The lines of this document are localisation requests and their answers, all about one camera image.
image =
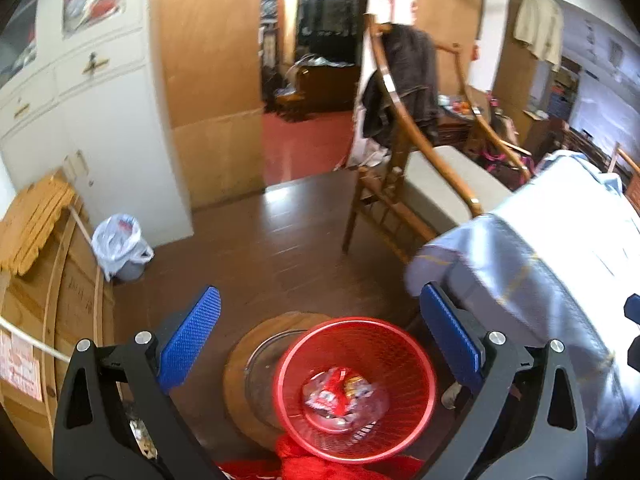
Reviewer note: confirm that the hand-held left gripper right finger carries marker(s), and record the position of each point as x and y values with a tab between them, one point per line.
452	337

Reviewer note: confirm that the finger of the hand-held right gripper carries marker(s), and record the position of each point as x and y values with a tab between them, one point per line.
634	349
634	307

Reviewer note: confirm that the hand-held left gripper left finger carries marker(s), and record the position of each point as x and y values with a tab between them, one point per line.
192	337

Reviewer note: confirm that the red mesh basket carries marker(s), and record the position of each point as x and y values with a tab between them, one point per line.
405	385

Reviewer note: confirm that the round wooden stool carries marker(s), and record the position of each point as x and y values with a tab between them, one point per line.
237	385

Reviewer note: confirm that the round glass lid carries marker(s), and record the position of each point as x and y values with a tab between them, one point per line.
262	380

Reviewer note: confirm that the small grey waste bin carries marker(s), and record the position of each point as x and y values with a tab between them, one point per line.
131	271

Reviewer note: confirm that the light blue striped cloth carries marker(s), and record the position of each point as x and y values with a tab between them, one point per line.
525	260

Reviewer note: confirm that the small bin with plastic bag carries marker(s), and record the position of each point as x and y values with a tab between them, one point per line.
117	237

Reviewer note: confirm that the crumpled red white wrapper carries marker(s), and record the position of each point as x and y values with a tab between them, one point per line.
335	392

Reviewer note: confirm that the white pole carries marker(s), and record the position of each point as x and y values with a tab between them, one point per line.
87	237

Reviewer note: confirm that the beige seat cushion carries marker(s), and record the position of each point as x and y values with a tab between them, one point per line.
440	180

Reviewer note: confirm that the pink paper label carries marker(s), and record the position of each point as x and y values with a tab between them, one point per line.
22	370

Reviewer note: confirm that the pink trimmed bag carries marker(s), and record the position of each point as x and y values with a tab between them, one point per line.
500	165

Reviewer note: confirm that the red white fuzzy garment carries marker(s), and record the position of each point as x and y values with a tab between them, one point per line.
320	467

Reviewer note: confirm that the yellow slatted wooden board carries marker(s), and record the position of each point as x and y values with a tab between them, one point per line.
30	225

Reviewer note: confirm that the dark wooden side table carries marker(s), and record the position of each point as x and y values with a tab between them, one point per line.
452	130

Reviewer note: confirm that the white metal cabinet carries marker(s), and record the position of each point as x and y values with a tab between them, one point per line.
115	125

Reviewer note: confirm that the wooden armchair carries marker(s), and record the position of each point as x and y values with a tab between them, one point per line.
395	110

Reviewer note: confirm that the dark jacket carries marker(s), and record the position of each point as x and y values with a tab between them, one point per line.
410	80

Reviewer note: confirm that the plywood door panel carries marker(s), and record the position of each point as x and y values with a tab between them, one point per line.
210	60
450	5

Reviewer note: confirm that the beige hanging garment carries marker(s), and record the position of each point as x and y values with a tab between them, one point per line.
537	25

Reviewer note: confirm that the dark wooden cabinet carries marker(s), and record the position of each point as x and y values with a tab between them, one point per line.
330	10

